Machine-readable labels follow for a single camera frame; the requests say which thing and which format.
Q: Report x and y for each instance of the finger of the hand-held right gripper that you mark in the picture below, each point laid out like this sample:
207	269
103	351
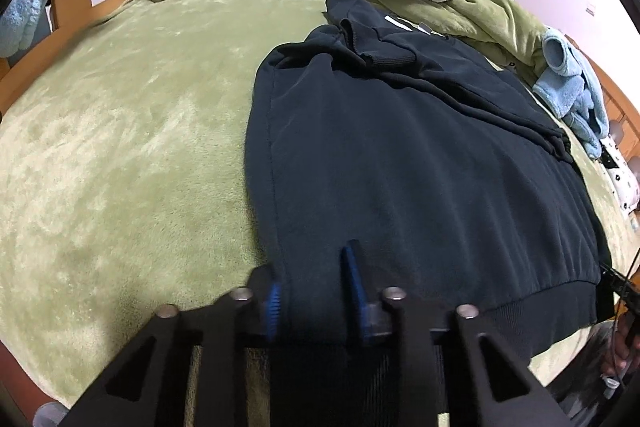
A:
617	282

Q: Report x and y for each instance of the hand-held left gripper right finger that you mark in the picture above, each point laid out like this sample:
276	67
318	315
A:
352	279

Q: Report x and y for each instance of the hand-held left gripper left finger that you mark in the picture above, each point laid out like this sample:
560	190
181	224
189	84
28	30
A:
272	302

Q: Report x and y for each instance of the black sweatshirt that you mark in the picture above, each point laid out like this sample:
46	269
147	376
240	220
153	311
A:
400	182

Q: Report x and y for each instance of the person's right hand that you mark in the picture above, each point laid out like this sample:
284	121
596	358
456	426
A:
625	347

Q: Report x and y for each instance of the white floral print pillow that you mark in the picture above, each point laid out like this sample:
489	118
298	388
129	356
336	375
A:
625	177

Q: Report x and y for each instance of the light blue fleece garment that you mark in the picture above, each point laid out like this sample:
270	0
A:
570	87

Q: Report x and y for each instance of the green fleece bed sheet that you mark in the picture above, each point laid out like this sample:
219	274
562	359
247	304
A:
125	157

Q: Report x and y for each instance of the crumpled green blanket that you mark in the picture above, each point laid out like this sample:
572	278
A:
495	17

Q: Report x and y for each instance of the white wall socket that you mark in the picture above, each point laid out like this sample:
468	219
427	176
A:
590	9

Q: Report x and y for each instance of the wooden bed frame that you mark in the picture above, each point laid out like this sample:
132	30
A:
70	2

